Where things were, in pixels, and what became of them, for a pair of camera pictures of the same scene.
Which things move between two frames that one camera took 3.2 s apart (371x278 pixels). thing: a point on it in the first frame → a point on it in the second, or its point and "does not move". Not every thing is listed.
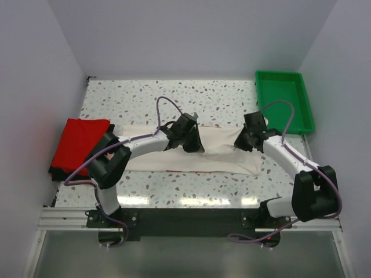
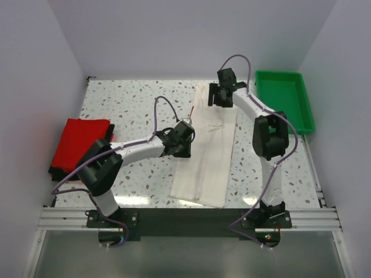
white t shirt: [221, 156] → [203, 178]
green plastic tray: [272, 86] does not move
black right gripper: [238, 142] → [213, 89]
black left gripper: [197, 146] does not move
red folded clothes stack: [78, 136] does not move
